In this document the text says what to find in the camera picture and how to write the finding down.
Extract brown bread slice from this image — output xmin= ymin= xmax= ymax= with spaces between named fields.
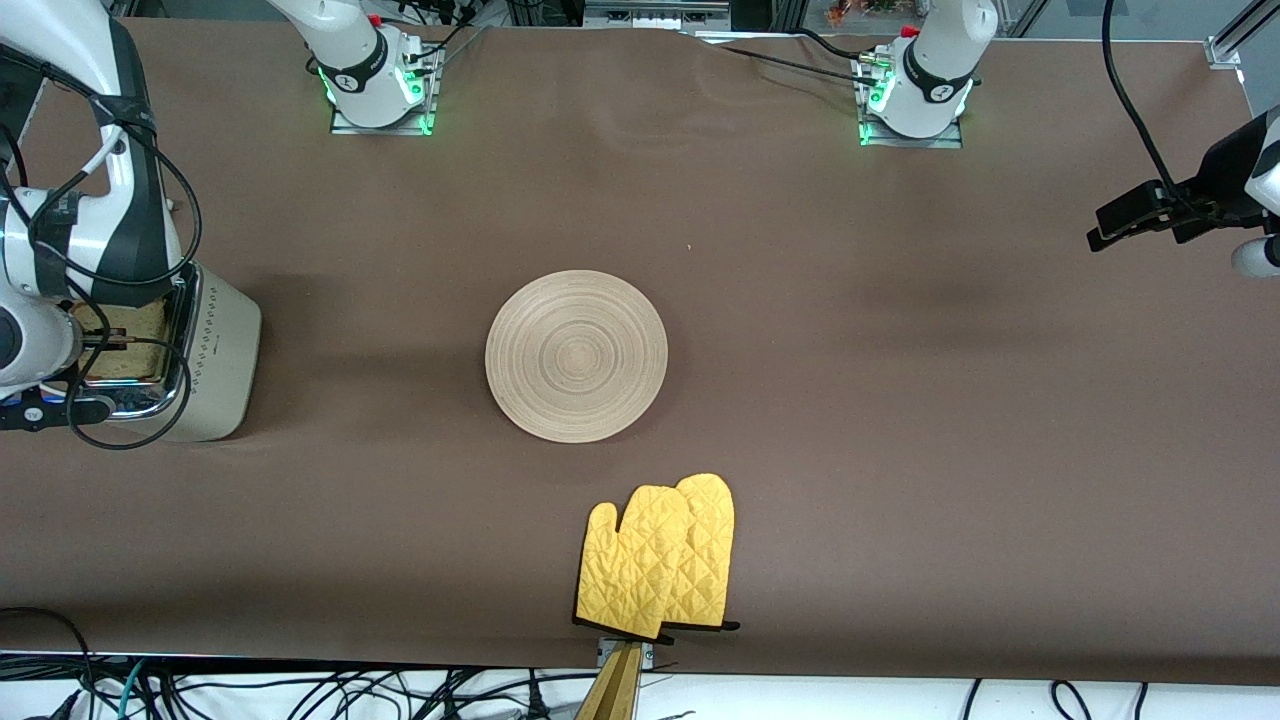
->
xmin=75 ymin=300 xmax=169 ymax=381

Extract round wooden plate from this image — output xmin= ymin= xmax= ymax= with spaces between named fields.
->
xmin=485 ymin=270 xmax=669 ymax=444

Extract beige chrome toaster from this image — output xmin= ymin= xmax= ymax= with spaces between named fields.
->
xmin=70 ymin=262 xmax=263 ymax=443

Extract aluminium corner profile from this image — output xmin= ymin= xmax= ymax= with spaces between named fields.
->
xmin=1205 ymin=0 xmax=1280 ymax=69

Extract orange objects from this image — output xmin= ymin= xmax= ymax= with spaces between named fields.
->
xmin=825 ymin=0 xmax=906 ymax=28

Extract brown table cover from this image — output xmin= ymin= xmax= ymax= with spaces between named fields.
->
xmin=0 ymin=15 xmax=1280 ymax=691

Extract grey metal box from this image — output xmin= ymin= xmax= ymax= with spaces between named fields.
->
xmin=583 ymin=0 xmax=731 ymax=29

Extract yellow quilted oven mitt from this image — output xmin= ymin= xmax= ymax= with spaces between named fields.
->
xmin=574 ymin=485 xmax=693 ymax=641
xmin=660 ymin=473 xmax=741 ymax=633

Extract wooden stick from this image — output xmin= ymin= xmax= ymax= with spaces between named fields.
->
xmin=575 ymin=643 xmax=643 ymax=720

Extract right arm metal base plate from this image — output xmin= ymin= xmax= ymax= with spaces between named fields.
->
xmin=330 ymin=45 xmax=438 ymax=136

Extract teal cable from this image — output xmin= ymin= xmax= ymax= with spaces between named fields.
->
xmin=118 ymin=658 xmax=151 ymax=720

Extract black base power cable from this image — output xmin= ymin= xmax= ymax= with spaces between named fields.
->
xmin=690 ymin=30 xmax=881 ymax=89

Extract black floor cable tangle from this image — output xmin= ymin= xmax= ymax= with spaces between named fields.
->
xmin=0 ymin=605 xmax=601 ymax=720

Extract black cable bundle at base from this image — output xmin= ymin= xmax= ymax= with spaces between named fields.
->
xmin=365 ymin=0 xmax=481 ymax=61

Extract small metal bracket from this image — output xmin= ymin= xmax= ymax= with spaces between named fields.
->
xmin=597 ymin=636 xmax=656 ymax=669

